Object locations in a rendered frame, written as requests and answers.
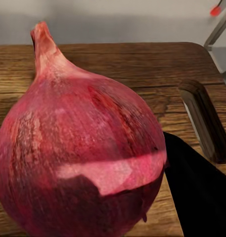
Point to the vidalia onion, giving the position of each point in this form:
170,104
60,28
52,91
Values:
81,155

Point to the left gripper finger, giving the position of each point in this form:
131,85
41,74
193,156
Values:
198,190

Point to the cutting board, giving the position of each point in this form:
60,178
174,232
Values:
155,71

